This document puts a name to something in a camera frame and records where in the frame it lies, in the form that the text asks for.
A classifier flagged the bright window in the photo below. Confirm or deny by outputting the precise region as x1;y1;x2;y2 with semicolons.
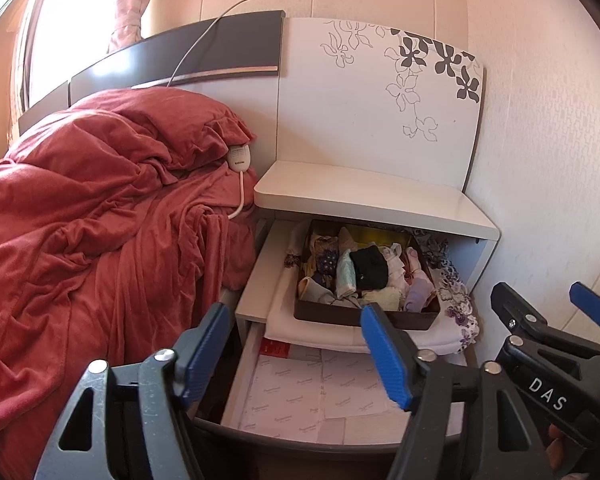
10;0;126;131

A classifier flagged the white flower-print headboard panel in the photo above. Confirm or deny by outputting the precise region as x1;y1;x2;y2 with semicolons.
275;16;486;196

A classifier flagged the person's right hand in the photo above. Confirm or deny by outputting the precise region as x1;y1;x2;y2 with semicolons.
547;422;593;480

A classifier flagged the white floral embroidered cloth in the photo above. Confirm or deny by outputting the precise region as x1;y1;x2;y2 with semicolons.
264;220;481;357

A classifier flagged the white controller cable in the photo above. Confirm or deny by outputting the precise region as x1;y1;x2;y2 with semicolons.
227;167;248;220

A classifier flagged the brown underwear navy lace patch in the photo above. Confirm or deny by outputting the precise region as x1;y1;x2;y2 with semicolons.
311;250;339;283

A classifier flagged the red blanket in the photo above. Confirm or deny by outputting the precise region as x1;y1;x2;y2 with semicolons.
0;110;258;466

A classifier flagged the pink curtain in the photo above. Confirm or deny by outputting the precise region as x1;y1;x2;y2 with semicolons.
107;0;157;54

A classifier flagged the grey power cable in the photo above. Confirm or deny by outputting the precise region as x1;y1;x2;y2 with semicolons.
169;0;316;88

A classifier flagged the red frilled pillow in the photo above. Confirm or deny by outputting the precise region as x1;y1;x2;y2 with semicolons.
70;87;255;173

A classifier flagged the white drawer grey front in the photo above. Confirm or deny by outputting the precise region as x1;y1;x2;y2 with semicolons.
192;322;481;448

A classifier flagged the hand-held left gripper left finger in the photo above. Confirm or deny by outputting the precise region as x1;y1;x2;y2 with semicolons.
32;302;231;480

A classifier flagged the dark grey headboard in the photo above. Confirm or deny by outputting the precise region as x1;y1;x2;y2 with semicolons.
19;10;286;133

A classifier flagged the white lace garment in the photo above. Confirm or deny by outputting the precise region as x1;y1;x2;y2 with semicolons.
386;242;407;286

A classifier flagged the beige cotton garment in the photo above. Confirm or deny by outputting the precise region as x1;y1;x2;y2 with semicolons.
300;276;333;306

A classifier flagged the pale yellow folded cloth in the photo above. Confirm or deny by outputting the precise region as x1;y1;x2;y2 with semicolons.
362;287;402;314

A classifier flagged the black knitted garment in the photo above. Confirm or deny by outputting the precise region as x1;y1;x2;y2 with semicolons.
351;245;390;291

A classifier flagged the red packet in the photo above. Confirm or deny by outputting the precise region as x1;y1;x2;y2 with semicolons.
259;338;293;359

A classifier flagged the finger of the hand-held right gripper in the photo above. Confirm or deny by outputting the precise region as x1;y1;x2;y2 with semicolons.
490;282;600;361
569;281;600;351

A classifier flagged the light blue cloth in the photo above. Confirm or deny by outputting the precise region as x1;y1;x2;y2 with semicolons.
336;250;357;297

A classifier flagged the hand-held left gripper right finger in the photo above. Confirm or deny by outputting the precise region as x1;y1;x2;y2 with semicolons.
360;304;551;480

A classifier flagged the brown tin box gold inside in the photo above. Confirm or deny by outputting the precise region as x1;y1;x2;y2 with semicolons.
293;218;442;332

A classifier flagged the white heating controller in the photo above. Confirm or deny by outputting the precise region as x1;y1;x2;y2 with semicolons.
226;144;253;171

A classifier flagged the white nightstand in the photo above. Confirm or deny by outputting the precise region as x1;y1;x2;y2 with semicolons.
252;160;501;291

